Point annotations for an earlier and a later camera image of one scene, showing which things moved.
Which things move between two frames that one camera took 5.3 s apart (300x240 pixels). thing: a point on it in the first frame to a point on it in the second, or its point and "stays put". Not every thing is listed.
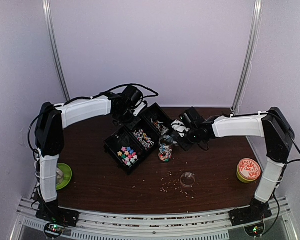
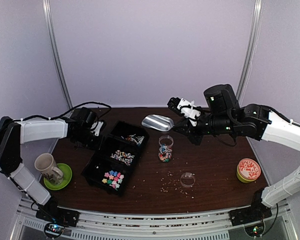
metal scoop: (175, 142) to (158, 122)
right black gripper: (185, 146) to (185, 124)
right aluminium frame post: (257, 17) stays put
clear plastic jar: (165, 152) stays put
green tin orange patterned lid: (248, 170) stays put
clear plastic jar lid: (187, 179) stays put
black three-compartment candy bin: (129, 148) to (109, 169)
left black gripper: (130, 126) to (98, 144)
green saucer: (67, 177) stays put
